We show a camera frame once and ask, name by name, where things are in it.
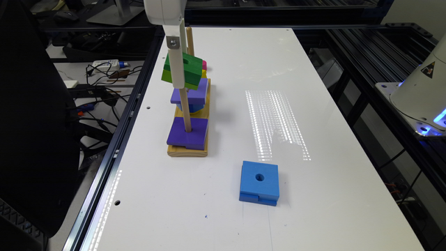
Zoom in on white power strip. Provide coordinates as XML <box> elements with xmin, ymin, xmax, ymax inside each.
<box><xmin>92</xmin><ymin>59</ymin><xmax>130</xmax><ymax>71</ymax></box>

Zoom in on wooden peg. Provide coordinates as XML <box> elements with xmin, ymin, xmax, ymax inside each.
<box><xmin>186</xmin><ymin>26</ymin><xmax>194</xmax><ymax>56</ymax></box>
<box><xmin>178</xmin><ymin>88</ymin><xmax>192</xmax><ymax>132</ymax></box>

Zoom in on front wooden peg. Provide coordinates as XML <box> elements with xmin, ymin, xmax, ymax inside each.
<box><xmin>178</xmin><ymin>88</ymin><xmax>192</xmax><ymax>132</ymax></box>

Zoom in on wooden peg base board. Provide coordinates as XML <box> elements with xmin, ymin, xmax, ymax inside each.
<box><xmin>167</xmin><ymin>78</ymin><xmax>210</xmax><ymax>157</ymax></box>

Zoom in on black cable bundle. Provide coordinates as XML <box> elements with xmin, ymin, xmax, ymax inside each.
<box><xmin>66</xmin><ymin>62</ymin><xmax>144</xmax><ymax>151</ymax></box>

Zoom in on silver monitor stand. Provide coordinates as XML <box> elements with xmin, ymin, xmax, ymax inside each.
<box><xmin>87</xmin><ymin>0</ymin><xmax>144</xmax><ymax>26</ymax></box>

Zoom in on blue square foam block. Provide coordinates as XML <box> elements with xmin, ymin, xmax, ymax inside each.
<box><xmin>239</xmin><ymin>161</ymin><xmax>279</xmax><ymax>206</ymax></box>

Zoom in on light purple square block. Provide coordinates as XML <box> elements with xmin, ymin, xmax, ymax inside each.
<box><xmin>170</xmin><ymin>78</ymin><xmax>208</xmax><ymax>105</ymax></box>

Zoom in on black computer mouse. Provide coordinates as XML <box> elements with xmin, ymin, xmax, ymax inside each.
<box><xmin>53</xmin><ymin>10</ymin><xmax>79</xmax><ymax>23</ymax></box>

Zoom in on back wooden peg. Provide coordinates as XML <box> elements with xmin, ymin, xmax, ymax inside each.
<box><xmin>186</xmin><ymin>26</ymin><xmax>194</xmax><ymax>56</ymax></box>

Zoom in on dark purple square block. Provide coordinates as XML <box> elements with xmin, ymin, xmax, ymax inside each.
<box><xmin>167</xmin><ymin>117</ymin><xmax>208</xmax><ymax>150</ymax></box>

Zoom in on black office chair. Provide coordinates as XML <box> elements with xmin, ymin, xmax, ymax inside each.
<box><xmin>1</xmin><ymin>1</ymin><xmax>80</xmax><ymax>250</ymax></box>

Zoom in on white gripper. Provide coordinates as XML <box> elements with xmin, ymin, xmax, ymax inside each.
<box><xmin>144</xmin><ymin>0</ymin><xmax>187</xmax><ymax>89</ymax></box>

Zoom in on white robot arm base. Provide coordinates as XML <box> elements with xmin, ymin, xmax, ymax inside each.
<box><xmin>375</xmin><ymin>38</ymin><xmax>445</xmax><ymax>137</ymax></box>

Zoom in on green square block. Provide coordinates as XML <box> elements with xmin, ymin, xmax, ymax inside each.
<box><xmin>161</xmin><ymin>53</ymin><xmax>203</xmax><ymax>90</ymax></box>

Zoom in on blue block under purple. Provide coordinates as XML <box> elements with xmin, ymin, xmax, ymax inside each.
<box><xmin>176</xmin><ymin>104</ymin><xmax>205</xmax><ymax>114</ymax></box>

